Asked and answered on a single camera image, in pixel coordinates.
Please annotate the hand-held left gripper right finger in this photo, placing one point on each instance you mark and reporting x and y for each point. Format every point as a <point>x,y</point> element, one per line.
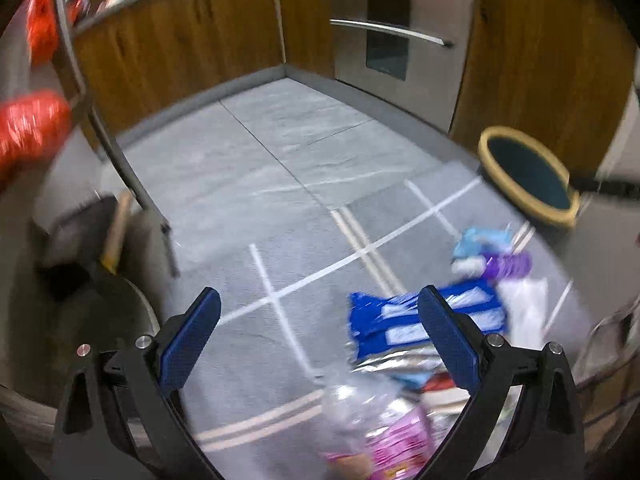
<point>447,332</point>

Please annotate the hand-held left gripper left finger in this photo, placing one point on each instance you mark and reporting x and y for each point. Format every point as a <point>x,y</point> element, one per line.
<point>192,332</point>

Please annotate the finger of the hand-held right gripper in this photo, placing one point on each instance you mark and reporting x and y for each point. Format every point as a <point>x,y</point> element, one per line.
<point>607,185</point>

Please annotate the silver foil packet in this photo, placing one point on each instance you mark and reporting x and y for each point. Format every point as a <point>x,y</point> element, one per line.
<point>395,367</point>

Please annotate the blue snack packet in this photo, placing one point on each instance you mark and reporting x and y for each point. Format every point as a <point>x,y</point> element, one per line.
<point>385,322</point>

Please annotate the yellow-rimmed waste bin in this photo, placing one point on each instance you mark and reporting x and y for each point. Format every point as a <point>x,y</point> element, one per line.
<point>530,175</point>

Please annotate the white plastic bag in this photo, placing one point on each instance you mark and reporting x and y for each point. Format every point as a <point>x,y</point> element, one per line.
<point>525,310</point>

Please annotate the purple packet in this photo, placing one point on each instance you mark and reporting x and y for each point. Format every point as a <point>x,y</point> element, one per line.
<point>507,264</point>

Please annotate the light blue packet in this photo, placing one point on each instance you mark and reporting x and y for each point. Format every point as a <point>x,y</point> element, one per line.
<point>475,242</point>

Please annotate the pink snack packet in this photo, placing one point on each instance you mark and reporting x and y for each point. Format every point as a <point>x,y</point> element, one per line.
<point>400,435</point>

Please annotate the clear plastic bag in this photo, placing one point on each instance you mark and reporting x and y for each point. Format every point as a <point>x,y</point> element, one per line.
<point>355,400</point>

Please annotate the red and white wrapper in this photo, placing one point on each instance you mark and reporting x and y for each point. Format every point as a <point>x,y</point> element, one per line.
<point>442,385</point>

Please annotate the black box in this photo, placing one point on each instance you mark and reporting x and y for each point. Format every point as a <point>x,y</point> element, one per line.
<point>75,240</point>

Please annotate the tall wooden cabinet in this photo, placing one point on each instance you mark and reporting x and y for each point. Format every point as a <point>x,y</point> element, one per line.
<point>540,45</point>

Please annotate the metal rack pole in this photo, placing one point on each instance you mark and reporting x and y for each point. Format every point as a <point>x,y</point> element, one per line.
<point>127,167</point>

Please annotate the stainless steel oven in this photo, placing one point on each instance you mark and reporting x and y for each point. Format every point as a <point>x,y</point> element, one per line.
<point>430,35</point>

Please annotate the large orange bag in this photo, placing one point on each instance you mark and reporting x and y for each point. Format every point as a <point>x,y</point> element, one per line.
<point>30,125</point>

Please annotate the small orange bag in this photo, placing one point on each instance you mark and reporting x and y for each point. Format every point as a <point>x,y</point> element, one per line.
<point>42,20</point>

